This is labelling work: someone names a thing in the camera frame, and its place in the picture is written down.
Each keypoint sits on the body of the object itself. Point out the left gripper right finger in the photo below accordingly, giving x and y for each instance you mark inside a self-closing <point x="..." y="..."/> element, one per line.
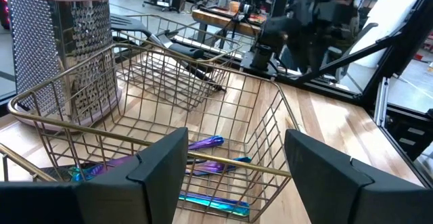
<point x="331" y="190"/>

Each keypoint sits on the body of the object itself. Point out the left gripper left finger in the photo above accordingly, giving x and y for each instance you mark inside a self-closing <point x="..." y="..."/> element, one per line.
<point x="152" y="190"/>

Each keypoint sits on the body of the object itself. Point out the iridescent knife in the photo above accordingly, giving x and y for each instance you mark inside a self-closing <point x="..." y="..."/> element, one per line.
<point x="206" y="142"/>
<point x="216" y="203"/>
<point x="220" y="166"/>

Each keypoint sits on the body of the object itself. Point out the black tongs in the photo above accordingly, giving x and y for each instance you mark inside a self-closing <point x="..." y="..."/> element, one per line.
<point x="209" y="78"/>

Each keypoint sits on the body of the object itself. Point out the black slotted spatula steel shaft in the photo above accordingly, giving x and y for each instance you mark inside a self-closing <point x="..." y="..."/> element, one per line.
<point x="130" y="24"/>

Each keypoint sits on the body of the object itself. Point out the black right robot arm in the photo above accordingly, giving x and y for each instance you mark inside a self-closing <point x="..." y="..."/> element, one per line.
<point x="304" y="21"/>

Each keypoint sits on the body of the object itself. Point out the pink steel box grater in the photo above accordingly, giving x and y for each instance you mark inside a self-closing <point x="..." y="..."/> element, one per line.
<point x="40" y="48"/>

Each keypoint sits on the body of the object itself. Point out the wooden workbench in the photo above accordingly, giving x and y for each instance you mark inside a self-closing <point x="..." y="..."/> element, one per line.
<point x="216" y="19"/>

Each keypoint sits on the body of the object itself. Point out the white panel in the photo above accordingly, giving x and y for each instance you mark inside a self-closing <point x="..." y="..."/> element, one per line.
<point x="382" y="14"/>

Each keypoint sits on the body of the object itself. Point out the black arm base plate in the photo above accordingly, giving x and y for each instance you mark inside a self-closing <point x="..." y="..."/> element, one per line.
<point x="257" y="65"/>

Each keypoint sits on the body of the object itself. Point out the black aluminium table frame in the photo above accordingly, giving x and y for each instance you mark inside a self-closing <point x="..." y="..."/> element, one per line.
<point x="399" y="48"/>

